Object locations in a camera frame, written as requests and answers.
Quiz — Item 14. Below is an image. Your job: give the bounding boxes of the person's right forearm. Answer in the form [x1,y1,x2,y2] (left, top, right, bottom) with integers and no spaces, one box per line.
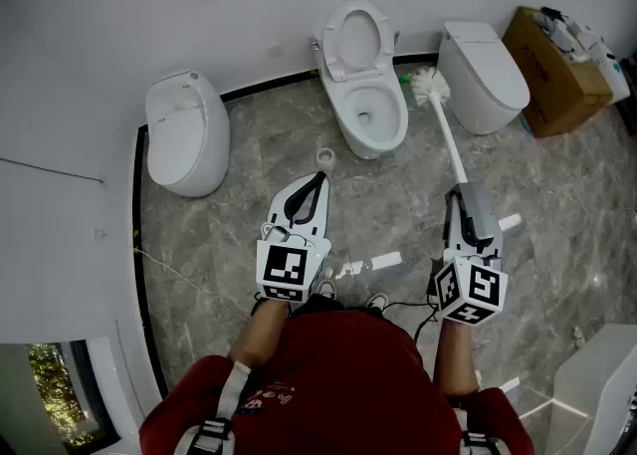
[432,318,480,397]

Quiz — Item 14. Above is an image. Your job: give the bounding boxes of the black cable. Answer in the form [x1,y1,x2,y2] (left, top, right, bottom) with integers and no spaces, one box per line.
[386,288,441,345]

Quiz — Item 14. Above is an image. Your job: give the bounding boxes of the white open-lid toilet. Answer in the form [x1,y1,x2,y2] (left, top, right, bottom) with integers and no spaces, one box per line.
[311,0,410,161]

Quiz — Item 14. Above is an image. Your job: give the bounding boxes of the black trousers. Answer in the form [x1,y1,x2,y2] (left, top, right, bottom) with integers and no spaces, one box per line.
[290,293,385,319]

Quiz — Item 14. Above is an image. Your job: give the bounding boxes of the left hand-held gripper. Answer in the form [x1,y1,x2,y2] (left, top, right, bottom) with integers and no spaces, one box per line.
[256,171,333,304]

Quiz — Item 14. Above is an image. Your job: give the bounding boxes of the pile of grey white clutter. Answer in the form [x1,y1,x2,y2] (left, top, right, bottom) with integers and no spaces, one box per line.
[533,5,606,65]

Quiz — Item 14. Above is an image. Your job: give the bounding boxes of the right grey shoulder strap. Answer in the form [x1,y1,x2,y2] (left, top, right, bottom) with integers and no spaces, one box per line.
[451,405,505,455]

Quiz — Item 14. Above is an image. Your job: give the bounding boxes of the white boxy appliance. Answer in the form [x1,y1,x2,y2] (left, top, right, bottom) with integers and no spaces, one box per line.
[550,322,637,455]

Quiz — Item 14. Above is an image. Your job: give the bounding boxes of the white egg-shaped toilet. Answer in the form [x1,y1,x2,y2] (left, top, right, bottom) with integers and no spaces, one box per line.
[144,69,232,199]

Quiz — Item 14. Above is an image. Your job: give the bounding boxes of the thin white cable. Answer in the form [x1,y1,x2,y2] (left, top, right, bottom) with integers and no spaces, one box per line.
[102,231,251,324]

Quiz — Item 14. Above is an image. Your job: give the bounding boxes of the large brown cardboard box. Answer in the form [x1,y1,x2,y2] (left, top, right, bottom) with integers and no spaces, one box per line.
[501,5,616,140]

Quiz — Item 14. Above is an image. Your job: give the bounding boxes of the window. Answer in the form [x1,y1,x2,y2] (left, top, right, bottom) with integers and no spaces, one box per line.
[25,340,121,447]

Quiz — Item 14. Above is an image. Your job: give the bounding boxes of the grey shoulder strap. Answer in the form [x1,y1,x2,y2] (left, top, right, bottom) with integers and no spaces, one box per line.
[451,405,505,455]
[172,360,256,455]

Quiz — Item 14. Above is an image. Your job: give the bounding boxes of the left grey shoulder strap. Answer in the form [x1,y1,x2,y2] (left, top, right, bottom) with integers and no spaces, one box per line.
[172,360,256,455]

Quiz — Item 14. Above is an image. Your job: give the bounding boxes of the white toilet brush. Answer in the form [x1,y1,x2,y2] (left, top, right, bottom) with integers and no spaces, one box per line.
[410,66,500,241]

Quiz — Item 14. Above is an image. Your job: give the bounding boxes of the white closed-lid toilet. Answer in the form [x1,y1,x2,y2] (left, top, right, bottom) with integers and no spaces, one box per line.
[437,20,531,136]

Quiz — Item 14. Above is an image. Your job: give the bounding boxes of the red shirt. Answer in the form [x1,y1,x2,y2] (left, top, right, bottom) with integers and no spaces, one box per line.
[138,310,536,455]

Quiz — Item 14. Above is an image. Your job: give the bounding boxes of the white carton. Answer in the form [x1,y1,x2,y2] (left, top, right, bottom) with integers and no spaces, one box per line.
[589,40,632,105]

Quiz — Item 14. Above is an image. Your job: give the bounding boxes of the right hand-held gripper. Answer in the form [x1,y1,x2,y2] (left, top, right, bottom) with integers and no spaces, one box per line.
[428,183,510,328]

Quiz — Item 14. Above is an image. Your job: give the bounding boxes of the person's left forearm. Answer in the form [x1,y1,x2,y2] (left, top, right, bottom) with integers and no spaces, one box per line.
[227,299,293,370]

